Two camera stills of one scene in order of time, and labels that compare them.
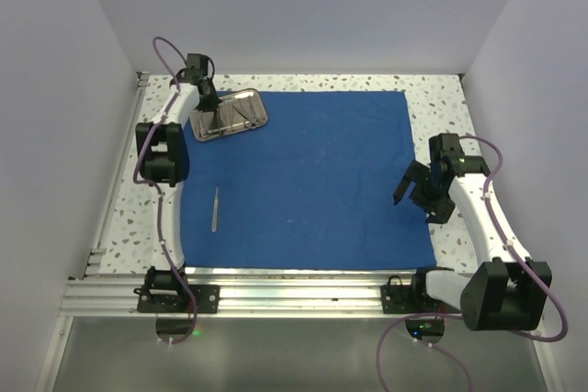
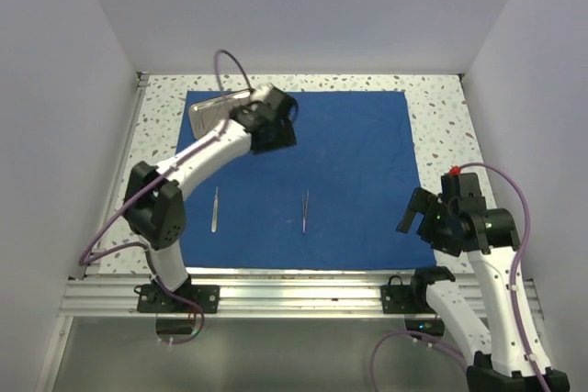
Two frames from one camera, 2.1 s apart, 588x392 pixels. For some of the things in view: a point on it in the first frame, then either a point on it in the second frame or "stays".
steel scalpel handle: x=215 y=212 stays
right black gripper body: x=432 y=197 to x=435 y=226
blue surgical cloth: x=312 y=188 stays
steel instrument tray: x=233 y=114 stays
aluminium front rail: x=242 y=297 stays
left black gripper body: x=211 y=101 to x=282 y=138
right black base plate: x=398 y=298 stays
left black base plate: x=206 y=296 stays
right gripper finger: x=415 y=172 to x=418 y=204
